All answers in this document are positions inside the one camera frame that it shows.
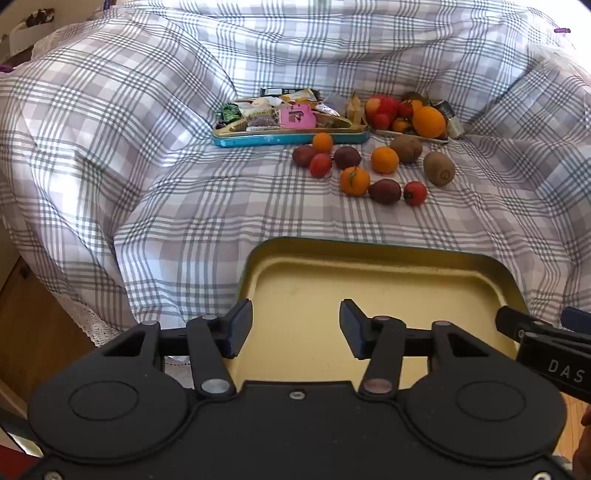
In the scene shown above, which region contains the large orange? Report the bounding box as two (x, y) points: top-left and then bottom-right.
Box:
(412, 106), (448, 138)

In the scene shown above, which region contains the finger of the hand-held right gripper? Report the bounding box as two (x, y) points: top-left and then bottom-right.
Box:
(496, 305), (556, 345)
(560, 306), (591, 335)

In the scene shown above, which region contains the kraft paper bag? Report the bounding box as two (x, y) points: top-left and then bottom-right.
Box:
(345, 91), (366, 126)

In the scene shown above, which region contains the white fruit tray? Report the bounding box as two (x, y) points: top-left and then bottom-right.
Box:
(365, 124), (451, 145)

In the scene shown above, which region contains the gold metal tray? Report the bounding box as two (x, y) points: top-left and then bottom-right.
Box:
(233, 237), (532, 385)

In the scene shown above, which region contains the red apple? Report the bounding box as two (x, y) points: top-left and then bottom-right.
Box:
(366, 95), (400, 126)

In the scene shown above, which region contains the white candy wrapper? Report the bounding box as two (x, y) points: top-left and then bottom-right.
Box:
(239, 96), (283, 114)

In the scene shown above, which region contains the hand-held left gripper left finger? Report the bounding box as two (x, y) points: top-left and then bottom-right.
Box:
(99, 299), (254, 400)

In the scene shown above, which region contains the white cardboard box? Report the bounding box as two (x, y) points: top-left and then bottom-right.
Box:
(0, 9), (52, 64)

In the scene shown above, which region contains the white lace bed skirt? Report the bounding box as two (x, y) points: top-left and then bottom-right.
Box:
(58, 294), (195, 389)

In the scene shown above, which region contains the person's right hand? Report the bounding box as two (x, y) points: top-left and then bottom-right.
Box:
(573, 406), (591, 480)

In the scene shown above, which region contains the silver foil packet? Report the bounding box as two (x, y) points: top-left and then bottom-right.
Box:
(322, 92), (348, 116)

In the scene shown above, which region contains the pink snack packet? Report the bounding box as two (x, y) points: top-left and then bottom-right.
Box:
(279, 106), (317, 130)

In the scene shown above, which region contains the blue snack tin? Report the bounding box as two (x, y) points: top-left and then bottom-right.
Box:
(212, 96), (371, 149)

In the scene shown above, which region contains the purple passion fruit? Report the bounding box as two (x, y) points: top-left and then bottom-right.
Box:
(292, 144), (320, 168)
(333, 145), (363, 171)
(368, 178), (403, 205)

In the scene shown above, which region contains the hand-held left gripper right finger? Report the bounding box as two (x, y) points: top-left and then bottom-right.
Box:
(339, 299), (493, 400)

